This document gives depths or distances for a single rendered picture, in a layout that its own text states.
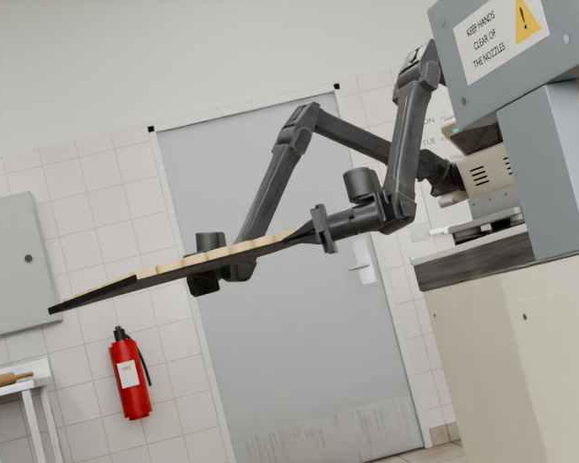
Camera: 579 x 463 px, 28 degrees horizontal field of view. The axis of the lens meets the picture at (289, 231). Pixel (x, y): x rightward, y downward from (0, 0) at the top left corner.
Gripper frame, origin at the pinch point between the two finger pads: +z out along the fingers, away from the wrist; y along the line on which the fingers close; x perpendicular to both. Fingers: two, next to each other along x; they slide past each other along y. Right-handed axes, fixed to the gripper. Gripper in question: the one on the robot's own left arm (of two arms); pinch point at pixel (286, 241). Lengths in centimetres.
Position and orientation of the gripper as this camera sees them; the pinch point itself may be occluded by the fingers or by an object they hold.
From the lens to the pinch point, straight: 233.3
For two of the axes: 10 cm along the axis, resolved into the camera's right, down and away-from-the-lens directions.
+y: 2.7, 9.6, -0.6
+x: 1.4, 0.2, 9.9
